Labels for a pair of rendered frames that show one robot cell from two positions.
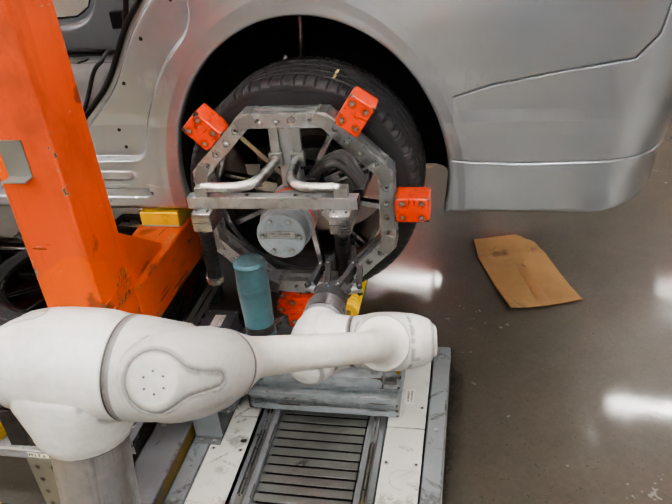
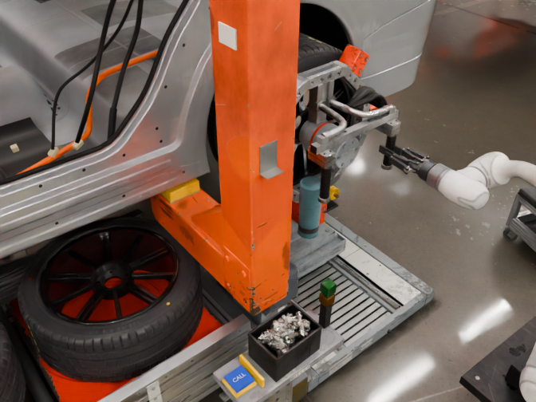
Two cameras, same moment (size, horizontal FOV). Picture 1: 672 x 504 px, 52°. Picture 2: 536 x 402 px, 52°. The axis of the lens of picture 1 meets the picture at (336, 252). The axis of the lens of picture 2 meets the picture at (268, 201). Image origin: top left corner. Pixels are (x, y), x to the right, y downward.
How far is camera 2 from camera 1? 1.84 m
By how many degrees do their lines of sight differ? 43
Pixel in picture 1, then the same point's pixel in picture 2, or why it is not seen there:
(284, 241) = (348, 155)
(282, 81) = (306, 52)
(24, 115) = (285, 118)
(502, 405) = (361, 219)
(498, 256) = not seen: hidden behind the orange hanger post
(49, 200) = (281, 180)
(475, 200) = not seen: hidden behind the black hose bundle
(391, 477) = (379, 277)
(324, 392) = (304, 260)
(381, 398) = (338, 243)
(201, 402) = not seen: outside the picture
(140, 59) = (181, 62)
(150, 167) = (184, 151)
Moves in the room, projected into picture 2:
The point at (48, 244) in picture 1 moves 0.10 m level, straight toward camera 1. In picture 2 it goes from (269, 218) to (302, 222)
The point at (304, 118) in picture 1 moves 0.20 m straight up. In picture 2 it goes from (336, 72) to (341, 18)
